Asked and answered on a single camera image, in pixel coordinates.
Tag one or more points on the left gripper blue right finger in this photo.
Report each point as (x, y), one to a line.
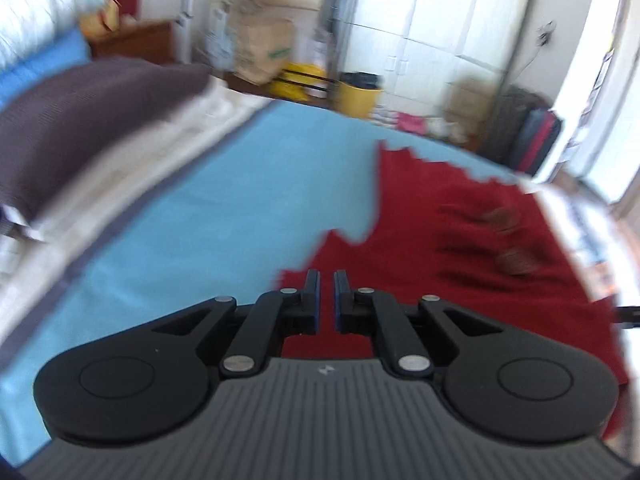
(378, 315)

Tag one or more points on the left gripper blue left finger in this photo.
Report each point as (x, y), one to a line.
(276, 315)

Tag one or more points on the red knit sweater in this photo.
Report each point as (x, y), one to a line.
(520, 349)

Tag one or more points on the light blue bed sheet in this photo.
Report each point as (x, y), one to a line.
(227, 223)

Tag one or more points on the pink slippers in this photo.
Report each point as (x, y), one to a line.
(411, 124)

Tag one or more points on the black and red suitcase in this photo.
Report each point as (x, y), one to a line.
(521, 131)

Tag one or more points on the yellow trash bin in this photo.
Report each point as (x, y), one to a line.
(357, 94)

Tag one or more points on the yellow plastic bag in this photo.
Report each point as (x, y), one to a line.
(301, 83)

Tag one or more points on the cream striped bed cover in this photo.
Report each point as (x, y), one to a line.
(110, 184)

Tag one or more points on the brown paper bag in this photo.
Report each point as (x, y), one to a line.
(263, 46)

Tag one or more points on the white three-door wardrobe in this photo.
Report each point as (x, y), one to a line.
(435, 57)

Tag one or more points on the dark brown folded blanket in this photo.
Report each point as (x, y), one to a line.
(51, 132)

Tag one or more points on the wooden nightstand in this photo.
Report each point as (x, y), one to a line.
(152, 41)

